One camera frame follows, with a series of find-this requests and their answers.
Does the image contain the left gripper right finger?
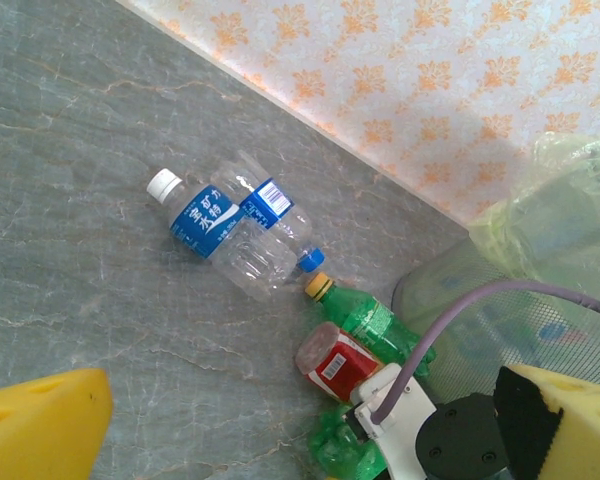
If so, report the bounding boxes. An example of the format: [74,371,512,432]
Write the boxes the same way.
[493,363,600,480]

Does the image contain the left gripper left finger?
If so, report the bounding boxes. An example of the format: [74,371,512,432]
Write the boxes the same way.
[0,368,114,480]

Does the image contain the green soda bottle yellow cap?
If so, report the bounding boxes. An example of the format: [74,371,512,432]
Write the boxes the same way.
[303,271,437,381]
[307,402,396,480]

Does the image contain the red label bottle white cap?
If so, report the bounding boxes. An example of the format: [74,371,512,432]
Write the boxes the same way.
[293,321,387,405]

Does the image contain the white-cap bottle Chinese blue label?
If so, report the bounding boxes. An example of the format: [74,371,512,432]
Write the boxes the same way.
[146,168,301,304]

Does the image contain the clear bottle blue cap barcode label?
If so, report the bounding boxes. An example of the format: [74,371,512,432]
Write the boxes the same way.
[210,148,327,274]

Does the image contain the metal mesh bin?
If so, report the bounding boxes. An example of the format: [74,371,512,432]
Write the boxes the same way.
[392,132,600,401]

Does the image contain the clear plastic bin liner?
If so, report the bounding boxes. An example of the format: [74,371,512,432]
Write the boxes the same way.
[467,130,600,281]

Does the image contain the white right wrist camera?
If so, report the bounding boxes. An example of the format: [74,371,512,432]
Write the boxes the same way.
[348,362,439,480]

